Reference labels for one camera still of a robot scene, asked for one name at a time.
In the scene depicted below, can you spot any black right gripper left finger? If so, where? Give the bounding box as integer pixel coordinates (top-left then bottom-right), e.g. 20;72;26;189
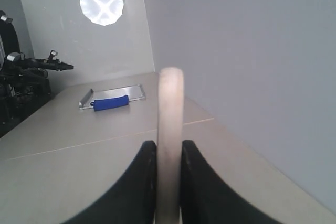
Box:
66;141;157;223

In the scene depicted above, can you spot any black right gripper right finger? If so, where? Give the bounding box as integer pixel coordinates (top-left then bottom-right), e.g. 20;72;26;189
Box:
180;140;278;224

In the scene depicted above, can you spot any white paint brush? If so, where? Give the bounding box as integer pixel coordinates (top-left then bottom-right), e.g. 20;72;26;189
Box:
155;67;184;223

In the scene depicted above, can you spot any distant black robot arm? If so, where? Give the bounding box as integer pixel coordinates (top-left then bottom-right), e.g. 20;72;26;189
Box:
1;12;275;223

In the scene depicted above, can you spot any metal dustpan tray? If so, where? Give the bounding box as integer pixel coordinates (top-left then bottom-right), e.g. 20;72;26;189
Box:
79;84;146;110

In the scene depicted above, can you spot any round white wall light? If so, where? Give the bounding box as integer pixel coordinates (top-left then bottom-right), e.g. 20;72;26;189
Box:
79;0;124;26

